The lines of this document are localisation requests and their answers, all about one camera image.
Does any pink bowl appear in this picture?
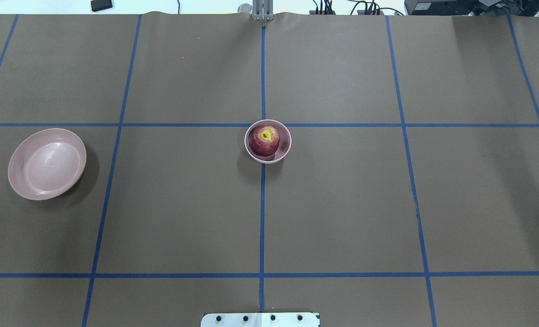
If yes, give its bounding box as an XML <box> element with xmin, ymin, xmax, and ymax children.
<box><xmin>244</xmin><ymin>119</ymin><xmax>292</xmax><ymax>164</ymax></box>

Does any small black square device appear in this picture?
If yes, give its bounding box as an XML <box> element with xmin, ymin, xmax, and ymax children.
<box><xmin>89</xmin><ymin>0</ymin><xmax>113</xmax><ymax>12</ymax></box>

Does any brown paper table mat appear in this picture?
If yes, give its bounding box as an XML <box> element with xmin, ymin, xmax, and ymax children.
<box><xmin>0</xmin><ymin>12</ymin><xmax>539</xmax><ymax>327</ymax></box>

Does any red apple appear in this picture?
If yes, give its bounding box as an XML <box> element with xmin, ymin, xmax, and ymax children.
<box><xmin>249</xmin><ymin>125</ymin><xmax>280</xmax><ymax>157</ymax></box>

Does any pink plate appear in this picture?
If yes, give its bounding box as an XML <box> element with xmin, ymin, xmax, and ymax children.
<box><xmin>7</xmin><ymin>128</ymin><xmax>87</xmax><ymax>201</ymax></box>

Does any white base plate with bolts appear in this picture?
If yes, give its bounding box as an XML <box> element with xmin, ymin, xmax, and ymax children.
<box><xmin>200</xmin><ymin>312</ymin><xmax>321</xmax><ymax>327</ymax></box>

